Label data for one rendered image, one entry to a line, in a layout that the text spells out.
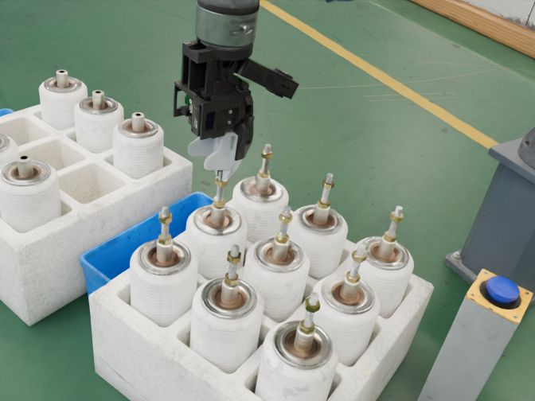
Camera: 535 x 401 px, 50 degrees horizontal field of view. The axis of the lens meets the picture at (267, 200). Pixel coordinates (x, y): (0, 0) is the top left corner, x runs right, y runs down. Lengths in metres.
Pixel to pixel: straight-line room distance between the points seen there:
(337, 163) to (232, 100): 0.87
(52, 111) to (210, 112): 0.59
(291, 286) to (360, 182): 0.73
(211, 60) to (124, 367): 0.48
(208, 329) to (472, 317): 0.34
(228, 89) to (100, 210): 0.39
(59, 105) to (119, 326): 0.57
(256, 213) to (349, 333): 0.27
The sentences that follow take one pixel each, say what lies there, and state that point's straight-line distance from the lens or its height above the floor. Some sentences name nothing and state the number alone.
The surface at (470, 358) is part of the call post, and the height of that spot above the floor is 0.22.
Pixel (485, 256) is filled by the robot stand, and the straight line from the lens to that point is 1.28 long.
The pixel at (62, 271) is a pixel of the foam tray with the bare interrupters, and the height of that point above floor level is 0.09.
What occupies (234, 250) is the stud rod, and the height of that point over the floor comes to 0.34.
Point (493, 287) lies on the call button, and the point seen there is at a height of 0.33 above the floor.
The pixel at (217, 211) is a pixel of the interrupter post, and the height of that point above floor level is 0.28.
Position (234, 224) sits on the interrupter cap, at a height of 0.25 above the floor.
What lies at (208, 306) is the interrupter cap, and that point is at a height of 0.25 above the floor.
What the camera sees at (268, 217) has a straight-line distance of 0.95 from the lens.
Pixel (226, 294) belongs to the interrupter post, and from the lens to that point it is 0.75.
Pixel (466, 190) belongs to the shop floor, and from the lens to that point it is 1.63.
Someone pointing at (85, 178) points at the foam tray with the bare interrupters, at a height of 0.15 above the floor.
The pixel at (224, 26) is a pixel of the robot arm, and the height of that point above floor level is 0.58.
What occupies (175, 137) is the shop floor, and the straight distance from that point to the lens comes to 1.60.
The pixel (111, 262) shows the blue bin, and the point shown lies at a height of 0.07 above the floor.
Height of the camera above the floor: 0.80
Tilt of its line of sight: 36 degrees down
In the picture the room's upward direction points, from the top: 9 degrees clockwise
